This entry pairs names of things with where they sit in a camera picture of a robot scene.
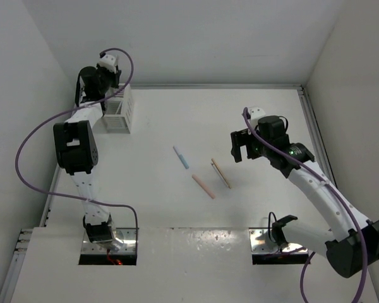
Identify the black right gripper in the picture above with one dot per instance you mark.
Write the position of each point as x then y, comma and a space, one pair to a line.
240, 138

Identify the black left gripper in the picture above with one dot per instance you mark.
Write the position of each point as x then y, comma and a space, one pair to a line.
114, 76

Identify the pink makeup pen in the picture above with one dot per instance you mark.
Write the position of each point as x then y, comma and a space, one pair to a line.
203, 186

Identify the blue white makeup pen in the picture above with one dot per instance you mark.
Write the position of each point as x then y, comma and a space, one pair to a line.
181, 157

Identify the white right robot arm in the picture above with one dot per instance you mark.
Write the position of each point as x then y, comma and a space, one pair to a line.
352, 242

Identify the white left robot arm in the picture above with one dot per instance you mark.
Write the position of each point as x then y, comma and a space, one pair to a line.
76, 149

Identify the tan makeup pencil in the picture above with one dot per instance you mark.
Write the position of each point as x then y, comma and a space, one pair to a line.
213, 160

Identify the thin silver makeup brush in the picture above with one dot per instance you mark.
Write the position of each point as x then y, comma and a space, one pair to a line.
220, 174

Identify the white slotted organizer box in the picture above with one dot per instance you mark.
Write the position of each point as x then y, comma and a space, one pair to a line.
118, 115

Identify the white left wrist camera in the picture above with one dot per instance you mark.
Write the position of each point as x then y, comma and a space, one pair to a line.
109, 62

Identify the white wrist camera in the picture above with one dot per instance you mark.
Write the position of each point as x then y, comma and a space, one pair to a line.
109, 62
254, 114

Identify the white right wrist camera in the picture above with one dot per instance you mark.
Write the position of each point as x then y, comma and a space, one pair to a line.
254, 114

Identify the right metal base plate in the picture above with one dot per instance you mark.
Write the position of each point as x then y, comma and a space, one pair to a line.
261, 245

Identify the metal base plate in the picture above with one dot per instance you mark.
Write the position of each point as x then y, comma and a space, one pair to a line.
261, 245
123, 244

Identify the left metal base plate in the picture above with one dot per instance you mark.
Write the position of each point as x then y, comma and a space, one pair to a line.
123, 244

